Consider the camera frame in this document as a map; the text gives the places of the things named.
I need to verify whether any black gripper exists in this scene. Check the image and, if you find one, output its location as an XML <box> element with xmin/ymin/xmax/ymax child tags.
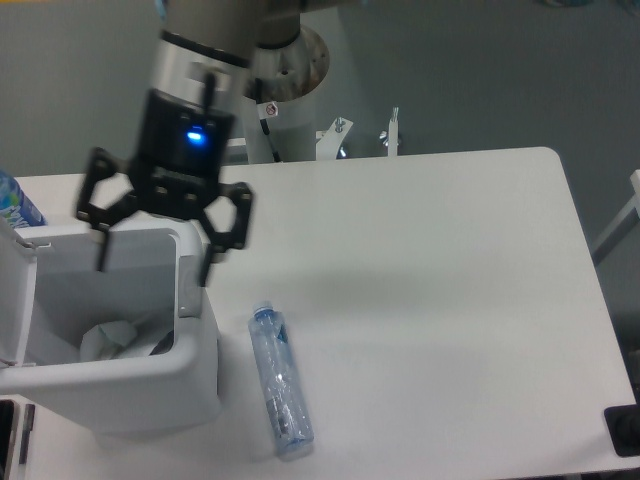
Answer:
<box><xmin>75</xmin><ymin>89</ymin><xmax>254</xmax><ymax>287</ymax></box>

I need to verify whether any white plastic bag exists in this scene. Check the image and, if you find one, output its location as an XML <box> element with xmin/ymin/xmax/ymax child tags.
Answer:
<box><xmin>79</xmin><ymin>310</ymin><xmax>175</xmax><ymax>362</ymax></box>

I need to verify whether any clear plastic water bottle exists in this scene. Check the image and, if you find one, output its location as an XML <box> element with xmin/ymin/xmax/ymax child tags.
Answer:
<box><xmin>248</xmin><ymin>301</ymin><xmax>314</xmax><ymax>457</ymax></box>

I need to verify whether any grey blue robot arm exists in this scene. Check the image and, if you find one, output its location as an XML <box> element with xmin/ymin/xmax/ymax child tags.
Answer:
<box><xmin>75</xmin><ymin>1</ymin><xmax>334</xmax><ymax>284</ymax></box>

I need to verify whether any white trash can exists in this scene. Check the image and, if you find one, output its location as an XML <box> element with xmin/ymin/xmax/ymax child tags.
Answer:
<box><xmin>1</xmin><ymin>219</ymin><xmax>221</xmax><ymax>434</ymax></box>

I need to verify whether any blue labelled bottle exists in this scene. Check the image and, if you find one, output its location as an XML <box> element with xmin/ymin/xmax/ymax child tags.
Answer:
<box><xmin>1</xmin><ymin>171</ymin><xmax>48</xmax><ymax>229</ymax></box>

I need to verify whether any black device at corner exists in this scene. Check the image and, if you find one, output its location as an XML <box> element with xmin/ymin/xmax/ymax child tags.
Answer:
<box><xmin>1</xmin><ymin>399</ymin><xmax>36</xmax><ymax>479</ymax></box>

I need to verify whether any black table clamp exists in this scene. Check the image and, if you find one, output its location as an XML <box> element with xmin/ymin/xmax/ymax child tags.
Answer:
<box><xmin>604</xmin><ymin>404</ymin><xmax>639</xmax><ymax>458</ymax></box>

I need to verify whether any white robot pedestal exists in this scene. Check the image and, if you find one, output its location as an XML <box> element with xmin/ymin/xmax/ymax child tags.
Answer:
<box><xmin>229</xmin><ymin>25</ymin><xmax>330</xmax><ymax>164</ymax></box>

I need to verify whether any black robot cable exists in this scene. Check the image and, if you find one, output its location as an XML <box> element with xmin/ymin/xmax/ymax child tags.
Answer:
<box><xmin>253</xmin><ymin>76</ymin><xmax>283</xmax><ymax>164</ymax></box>

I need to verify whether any white middle table bracket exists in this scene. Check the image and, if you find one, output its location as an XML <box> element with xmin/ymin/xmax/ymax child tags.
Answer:
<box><xmin>316</xmin><ymin>117</ymin><xmax>354</xmax><ymax>161</ymax></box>

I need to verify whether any white table bracket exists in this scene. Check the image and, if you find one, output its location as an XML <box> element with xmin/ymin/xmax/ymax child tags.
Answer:
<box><xmin>316</xmin><ymin>117</ymin><xmax>354</xmax><ymax>161</ymax></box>
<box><xmin>379</xmin><ymin>106</ymin><xmax>401</xmax><ymax>157</ymax></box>

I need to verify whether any white right table bracket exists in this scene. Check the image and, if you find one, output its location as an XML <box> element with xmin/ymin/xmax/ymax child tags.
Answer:
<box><xmin>379</xmin><ymin>106</ymin><xmax>401</xmax><ymax>157</ymax></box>

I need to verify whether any white frame at right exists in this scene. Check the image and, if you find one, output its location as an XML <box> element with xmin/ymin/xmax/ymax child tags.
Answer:
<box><xmin>591</xmin><ymin>170</ymin><xmax>639</xmax><ymax>266</ymax></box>

